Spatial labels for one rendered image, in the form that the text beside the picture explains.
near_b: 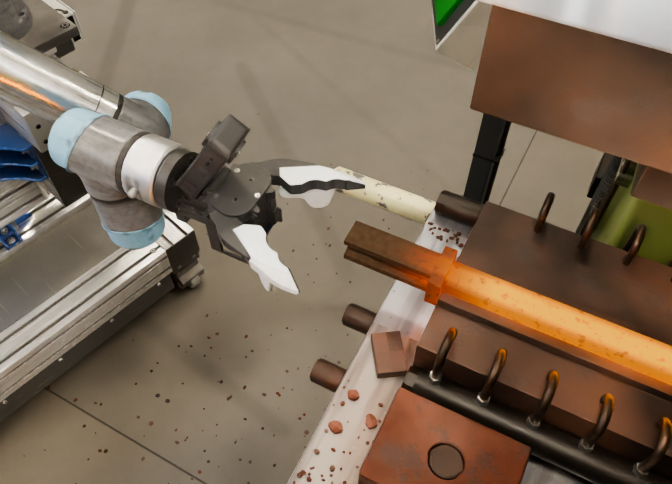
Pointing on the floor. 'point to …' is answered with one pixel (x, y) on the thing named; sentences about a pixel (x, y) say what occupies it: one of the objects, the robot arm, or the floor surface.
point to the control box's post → (480, 169)
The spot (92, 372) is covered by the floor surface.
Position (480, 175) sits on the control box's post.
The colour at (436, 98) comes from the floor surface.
